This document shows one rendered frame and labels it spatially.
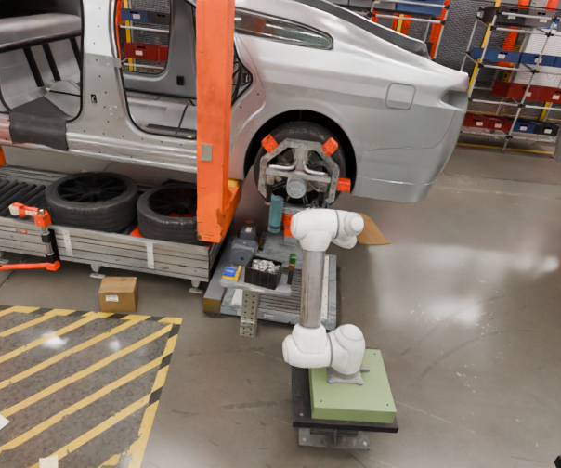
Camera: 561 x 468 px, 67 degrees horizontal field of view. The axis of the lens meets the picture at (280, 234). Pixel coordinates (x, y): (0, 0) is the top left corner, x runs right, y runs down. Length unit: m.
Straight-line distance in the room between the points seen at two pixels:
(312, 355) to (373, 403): 0.38
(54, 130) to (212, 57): 1.58
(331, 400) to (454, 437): 0.85
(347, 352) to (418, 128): 1.57
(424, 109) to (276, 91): 0.95
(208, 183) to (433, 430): 1.90
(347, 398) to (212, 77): 1.75
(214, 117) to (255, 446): 1.75
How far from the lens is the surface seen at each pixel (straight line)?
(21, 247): 3.59
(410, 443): 2.60
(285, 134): 2.91
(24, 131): 3.66
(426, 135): 2.98
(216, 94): 2.39
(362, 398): 2.18
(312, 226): 1.81
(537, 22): 7.31
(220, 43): 2.34
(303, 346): 2.00
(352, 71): 2.83
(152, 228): 3.14
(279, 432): 2.46
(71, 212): 3.34
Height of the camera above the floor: 2.05
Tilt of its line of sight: 32 degrees down
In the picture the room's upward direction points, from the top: 7 degrees clockwise
